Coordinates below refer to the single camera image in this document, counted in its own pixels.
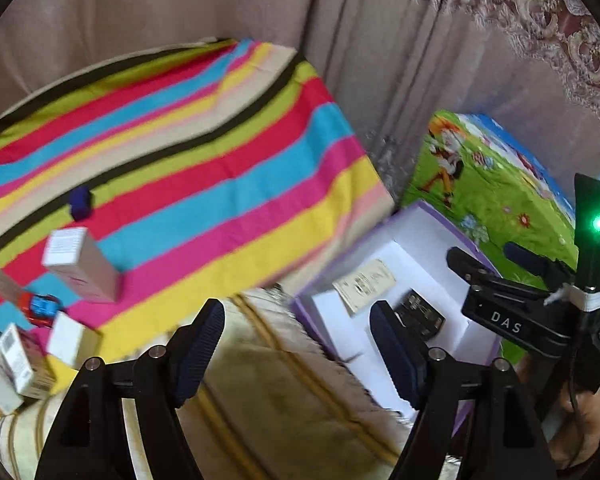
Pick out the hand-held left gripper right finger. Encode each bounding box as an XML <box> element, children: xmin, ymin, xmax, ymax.
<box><xmin>369</xmin><ymin>300</ymin><xmax>557</xmax><ymax>480</ymax></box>

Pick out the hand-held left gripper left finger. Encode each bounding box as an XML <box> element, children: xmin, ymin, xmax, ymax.
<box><xmin>34</xmin><ymin>298</ymin><xmax>226</xmax><ymax>480</ymax></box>

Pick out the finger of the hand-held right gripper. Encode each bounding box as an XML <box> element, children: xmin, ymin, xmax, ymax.
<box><xmin>446</xmin><ymin>247</ymin><xmax>548</xmax><ymax>296</ymax></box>
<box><xmin>503</xmin><ymin>241</ymin><xmax>577</xmax><ymax>281</ymax></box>

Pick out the red and blue toy car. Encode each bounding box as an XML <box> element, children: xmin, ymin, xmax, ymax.
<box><xmin>18</xmin><ymin>290</ymin><xmax>64</xmax><ymax>329</ymax></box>

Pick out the white barcode carton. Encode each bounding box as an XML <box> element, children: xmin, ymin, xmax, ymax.
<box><xmin>0</xmin><ymin>322</ymin><xmax>57</xmax><ymax>400</ymax></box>

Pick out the person's right hand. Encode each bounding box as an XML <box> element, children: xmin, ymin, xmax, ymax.
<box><xmin>517</xmin><ymin>355</ymin><xmax>600</xmax><ymax>470</ymax></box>

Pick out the black rectangular item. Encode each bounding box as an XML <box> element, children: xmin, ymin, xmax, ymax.
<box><xmin>393</xmin><ymin>288</ymin><xmax>449</xmax><ymax>344</ymax></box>

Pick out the purple and white box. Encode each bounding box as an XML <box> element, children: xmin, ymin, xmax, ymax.
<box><xmin>290</xmin><ymin>200</ymin><xmax>504</xmax><ymax>430</ymax></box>

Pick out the cream paper card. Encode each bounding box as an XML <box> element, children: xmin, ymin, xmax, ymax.
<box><xmin>332</xmin><ymin>258</ymin><xmax>399</xmax><ymax>317</ymax></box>

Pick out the beige striped sofa cushion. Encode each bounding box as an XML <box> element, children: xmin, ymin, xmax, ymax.
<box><xmin>0</xmin><ymin>284</ymin><xmax>463</xmax><ymax>480</ymax></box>

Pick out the plain white carton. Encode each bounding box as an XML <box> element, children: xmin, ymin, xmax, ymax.
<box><xmin>46</xmin><ymin>312</ymin><xmax>103</xmax><ymax>367</ymax></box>

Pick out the white carton pink print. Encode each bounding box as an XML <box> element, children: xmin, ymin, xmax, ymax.
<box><xmin>41</xmin><ymin>226</ymin><xmax>122</xmax><ymax>304</ymax></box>

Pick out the small blue block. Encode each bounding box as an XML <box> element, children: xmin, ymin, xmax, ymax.
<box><xmin>68</xmin><ymin>185</ymin><xmax>95</xmax><ymax>222</ymax></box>

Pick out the multicolour striped cloth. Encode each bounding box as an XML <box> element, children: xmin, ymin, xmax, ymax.
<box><xmin>0</xmin><ymin>37</ymin><xmax>397</xmax><ymax>422</ymax></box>

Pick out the small white carton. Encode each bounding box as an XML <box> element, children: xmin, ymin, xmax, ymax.
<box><xmin>0</xmin><ymin>265</ymin><xmax>27</xmax><ymax>307</ymax></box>

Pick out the embroidered patterned curtain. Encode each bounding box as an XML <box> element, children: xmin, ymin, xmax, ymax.
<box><xmin>412</xmin><ymin>0</ymin><xmax>600</xmax><ymax>148</ymax></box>

